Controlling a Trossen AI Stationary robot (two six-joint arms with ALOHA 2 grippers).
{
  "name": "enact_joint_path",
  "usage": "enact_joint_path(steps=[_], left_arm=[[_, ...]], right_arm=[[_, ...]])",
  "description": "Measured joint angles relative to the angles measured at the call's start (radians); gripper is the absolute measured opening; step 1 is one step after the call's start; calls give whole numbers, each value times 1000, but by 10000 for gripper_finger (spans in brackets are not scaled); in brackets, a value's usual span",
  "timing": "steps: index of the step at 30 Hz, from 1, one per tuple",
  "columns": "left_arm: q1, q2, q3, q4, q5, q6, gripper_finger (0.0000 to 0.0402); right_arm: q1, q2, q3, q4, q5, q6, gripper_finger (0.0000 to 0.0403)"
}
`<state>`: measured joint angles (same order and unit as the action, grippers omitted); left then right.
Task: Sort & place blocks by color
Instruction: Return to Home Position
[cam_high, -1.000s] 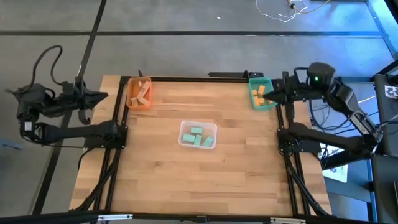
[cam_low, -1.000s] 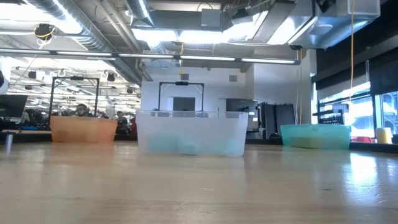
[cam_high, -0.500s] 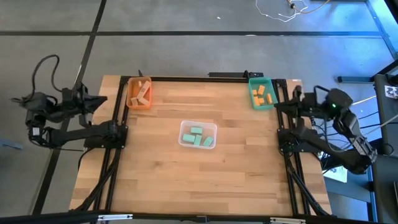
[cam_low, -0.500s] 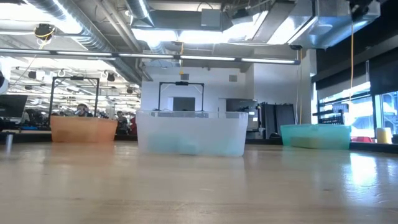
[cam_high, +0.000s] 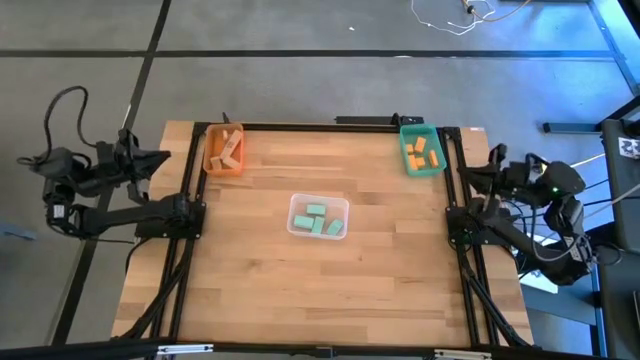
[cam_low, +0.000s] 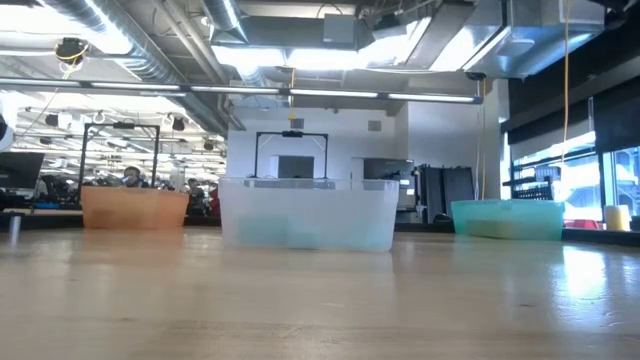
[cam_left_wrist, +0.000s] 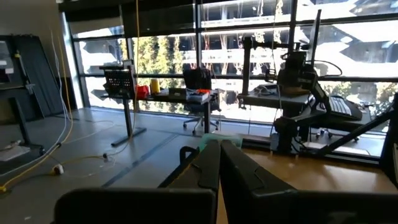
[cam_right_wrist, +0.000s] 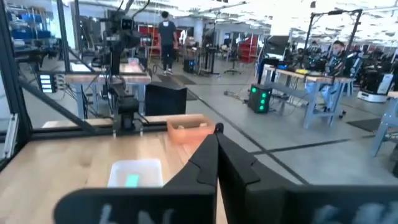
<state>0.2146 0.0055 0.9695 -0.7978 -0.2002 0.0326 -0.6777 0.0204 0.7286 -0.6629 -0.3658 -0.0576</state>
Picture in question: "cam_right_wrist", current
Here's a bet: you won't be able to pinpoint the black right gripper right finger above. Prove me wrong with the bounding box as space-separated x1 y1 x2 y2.
214 123 398 224

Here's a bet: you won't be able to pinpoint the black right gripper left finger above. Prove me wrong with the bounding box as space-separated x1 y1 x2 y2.
53 133 219 224

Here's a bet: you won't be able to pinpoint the teal rectangular block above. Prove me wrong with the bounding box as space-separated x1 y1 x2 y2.
124 174 140 189

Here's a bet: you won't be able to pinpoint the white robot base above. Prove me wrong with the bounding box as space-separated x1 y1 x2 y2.
356 73 395 103

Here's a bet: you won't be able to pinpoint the person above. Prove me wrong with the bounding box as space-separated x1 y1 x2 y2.
306 40 351 113
157 11 178 77

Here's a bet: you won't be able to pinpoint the wood-top metal table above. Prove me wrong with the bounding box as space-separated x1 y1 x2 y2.
263 66 356 130
64 63 152 121

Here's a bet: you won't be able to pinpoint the orange plastic bin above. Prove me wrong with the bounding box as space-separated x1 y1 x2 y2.
166 119 216 146

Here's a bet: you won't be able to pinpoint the black floor mat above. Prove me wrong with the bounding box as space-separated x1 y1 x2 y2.
346 117 385 133
155 73 197 86

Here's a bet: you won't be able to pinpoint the clear plastic bin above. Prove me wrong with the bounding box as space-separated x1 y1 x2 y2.
107 159 165 189

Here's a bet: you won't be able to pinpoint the black cabinet box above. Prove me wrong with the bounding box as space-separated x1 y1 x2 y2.
145 82 188 116

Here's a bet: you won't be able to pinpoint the device with lit panels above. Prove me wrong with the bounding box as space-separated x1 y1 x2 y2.
37 73 58 94

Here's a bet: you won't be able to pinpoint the blue storage bins shelf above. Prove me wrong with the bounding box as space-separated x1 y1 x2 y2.
7 9 53 41

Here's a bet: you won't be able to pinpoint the black box green lights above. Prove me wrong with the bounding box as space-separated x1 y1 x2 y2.
248 83 274 114

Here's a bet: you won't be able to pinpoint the black office chair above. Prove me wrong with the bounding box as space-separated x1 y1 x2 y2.
223 49 243 75

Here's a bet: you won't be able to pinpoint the red tool cabinet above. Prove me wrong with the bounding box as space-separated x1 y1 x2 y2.
238 35 261 64

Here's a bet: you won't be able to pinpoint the black monitor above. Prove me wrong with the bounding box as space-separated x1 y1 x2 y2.
263 35 290 58

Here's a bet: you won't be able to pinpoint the grey metal table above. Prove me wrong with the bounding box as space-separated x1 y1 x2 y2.
369 90 398 158

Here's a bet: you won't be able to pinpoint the black overhead stand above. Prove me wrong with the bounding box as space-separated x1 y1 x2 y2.
303 8 364 52

